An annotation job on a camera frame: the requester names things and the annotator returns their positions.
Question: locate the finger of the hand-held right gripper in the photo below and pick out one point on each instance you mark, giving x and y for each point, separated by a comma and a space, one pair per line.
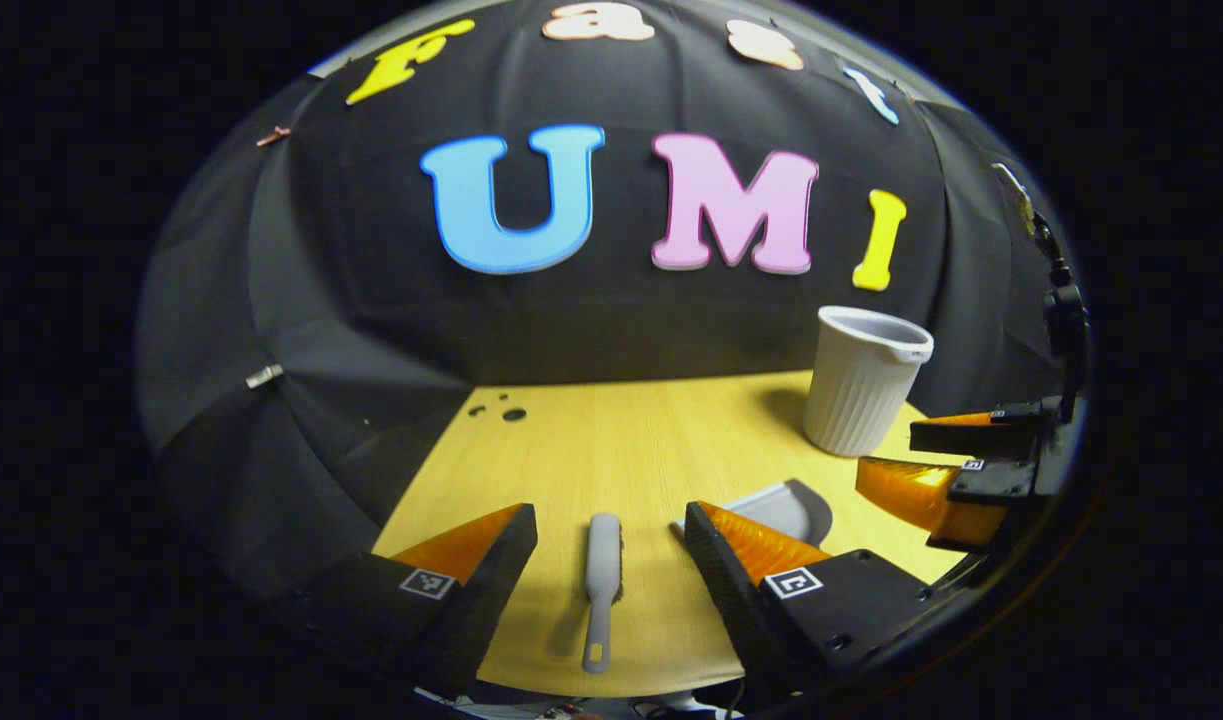
921, 490
971, 440

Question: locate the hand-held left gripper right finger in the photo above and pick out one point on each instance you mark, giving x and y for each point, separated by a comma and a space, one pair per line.
721, 585

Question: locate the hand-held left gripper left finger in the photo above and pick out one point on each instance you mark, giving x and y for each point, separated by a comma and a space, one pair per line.
491, 590

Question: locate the grey dustpan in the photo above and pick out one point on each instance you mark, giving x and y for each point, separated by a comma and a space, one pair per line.
786, 510

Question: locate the white ribbed garbage bin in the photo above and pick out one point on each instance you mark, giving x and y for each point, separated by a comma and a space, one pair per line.
856, 400

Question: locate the small grey broom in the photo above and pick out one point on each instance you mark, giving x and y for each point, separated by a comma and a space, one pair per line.
603, 550

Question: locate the wooden desktop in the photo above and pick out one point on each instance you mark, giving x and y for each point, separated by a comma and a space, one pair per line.
591, 450

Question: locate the silver cloth clip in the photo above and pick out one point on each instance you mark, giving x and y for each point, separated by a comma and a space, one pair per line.
264, 376

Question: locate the black backdrop cloth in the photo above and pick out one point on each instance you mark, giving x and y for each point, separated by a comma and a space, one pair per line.
371, 300

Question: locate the copper cloth clip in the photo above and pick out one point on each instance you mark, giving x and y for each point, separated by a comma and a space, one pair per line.
273, 136

